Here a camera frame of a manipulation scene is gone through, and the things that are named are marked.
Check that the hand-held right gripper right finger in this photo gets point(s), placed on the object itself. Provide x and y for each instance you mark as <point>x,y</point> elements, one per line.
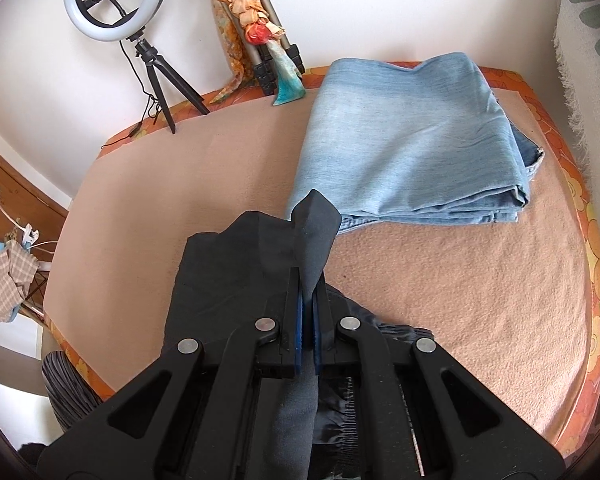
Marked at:
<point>316,322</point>

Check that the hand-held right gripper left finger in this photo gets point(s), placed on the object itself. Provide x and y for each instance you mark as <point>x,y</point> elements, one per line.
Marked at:
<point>296,320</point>

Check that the dark grey pants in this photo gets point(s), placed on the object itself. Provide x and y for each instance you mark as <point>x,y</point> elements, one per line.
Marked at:
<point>230,260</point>

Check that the peach blanket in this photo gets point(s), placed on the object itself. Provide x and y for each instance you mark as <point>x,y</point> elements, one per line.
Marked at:
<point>180,160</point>

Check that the folded light blue jeans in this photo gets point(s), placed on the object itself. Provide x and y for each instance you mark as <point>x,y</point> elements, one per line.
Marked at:
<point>405,135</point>

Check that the dark striped cushion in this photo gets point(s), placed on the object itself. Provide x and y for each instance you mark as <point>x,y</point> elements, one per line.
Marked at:
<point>67,390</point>

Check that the grey tripod with black feet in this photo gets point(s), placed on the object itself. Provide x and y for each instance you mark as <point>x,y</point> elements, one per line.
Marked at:
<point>267,72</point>

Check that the beige plaid cloth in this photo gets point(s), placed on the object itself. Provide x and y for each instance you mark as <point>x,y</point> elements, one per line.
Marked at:
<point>11,275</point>

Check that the orange floral tablecloth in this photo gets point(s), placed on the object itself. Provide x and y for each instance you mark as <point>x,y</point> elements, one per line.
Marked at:
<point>587,220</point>

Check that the black mini tripod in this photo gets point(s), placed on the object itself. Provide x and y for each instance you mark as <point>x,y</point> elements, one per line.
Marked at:
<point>152,67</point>

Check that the orange patterned scarf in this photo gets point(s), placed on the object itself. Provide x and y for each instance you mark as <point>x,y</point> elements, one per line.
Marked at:
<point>240,10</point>

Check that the white green fringed throw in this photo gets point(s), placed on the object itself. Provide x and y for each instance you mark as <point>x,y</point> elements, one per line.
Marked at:
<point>595,35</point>

